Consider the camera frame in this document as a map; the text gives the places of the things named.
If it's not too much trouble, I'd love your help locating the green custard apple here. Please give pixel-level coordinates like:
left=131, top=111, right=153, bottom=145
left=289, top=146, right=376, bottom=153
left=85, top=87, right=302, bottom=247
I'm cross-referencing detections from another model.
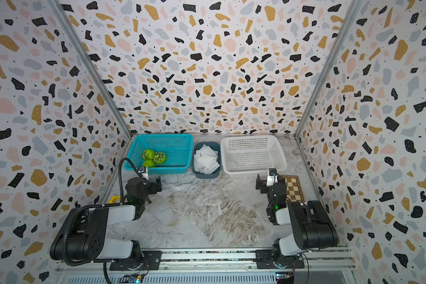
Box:
left=143, top=160, right=156, bottom=168
left=142, top=149, right=155, bottom=160
left=153, top=151, right=167, bottom=164

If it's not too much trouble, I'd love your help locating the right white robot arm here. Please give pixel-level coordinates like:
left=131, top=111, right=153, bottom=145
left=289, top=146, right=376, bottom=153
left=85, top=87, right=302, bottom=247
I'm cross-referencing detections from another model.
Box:
left=256, top=169, right=338, bottom=269

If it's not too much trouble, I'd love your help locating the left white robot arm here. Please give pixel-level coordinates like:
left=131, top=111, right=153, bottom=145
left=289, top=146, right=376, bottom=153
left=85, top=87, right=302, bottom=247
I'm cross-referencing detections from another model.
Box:
left=49, top=177, right=162, bottom=271

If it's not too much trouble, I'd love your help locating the pile of white foam nets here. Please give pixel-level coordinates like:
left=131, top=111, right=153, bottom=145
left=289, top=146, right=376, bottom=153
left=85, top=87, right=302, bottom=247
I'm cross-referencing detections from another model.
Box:
left=194, top=144, right=220, bottom=175

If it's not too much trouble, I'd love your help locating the wooden chessboard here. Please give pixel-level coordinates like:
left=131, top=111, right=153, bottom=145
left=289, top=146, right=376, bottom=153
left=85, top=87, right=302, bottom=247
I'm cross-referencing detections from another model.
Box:
left=284, top=175, right=305, bottom=202

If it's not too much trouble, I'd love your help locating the yellow triangular plastic piece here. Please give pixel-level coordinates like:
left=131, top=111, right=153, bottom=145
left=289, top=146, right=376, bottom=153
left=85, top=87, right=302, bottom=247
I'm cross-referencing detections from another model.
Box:
left=108, top=196, right=121, bottom=204

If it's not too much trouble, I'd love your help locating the white plastic basket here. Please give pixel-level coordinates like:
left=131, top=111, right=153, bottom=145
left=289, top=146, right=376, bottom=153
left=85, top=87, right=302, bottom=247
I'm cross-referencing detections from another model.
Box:
left=220, top=136, right=288, bottom=176

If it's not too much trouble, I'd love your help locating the teal plastic basket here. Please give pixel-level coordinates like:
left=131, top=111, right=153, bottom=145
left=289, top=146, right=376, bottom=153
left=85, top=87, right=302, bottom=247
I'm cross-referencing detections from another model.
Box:
left=127, top=134, right=194, bottom=175

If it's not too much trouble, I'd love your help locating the dark teal small bin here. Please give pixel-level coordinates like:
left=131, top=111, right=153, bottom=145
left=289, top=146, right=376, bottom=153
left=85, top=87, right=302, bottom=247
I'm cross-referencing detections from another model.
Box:
left=192, top=142, right=221, bottom=179

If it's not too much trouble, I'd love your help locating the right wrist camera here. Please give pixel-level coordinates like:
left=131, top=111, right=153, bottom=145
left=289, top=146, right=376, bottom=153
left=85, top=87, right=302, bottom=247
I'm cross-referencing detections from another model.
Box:
left=266, top=168, right=278, bottom=187

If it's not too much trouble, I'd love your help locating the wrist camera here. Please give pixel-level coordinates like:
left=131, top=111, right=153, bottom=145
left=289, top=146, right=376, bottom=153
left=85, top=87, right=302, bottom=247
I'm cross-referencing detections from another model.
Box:
left=137, top=167, right=149, bottom=181
left=266, top=168, right=278, bottom=187

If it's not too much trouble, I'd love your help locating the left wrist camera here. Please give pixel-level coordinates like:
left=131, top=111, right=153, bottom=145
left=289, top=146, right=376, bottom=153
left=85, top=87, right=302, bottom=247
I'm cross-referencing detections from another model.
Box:
left=137, top=167, right=149, bottom=181

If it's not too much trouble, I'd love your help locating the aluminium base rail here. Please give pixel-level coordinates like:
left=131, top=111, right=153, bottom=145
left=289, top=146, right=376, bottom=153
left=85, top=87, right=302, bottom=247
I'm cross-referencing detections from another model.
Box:
left=54, top=247, right=361, bottom=284

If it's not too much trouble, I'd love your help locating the black corrugated cable conduit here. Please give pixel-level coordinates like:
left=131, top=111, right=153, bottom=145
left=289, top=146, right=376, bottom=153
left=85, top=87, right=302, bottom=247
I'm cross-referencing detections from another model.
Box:
left=62, top=157, right=144, bottom=267

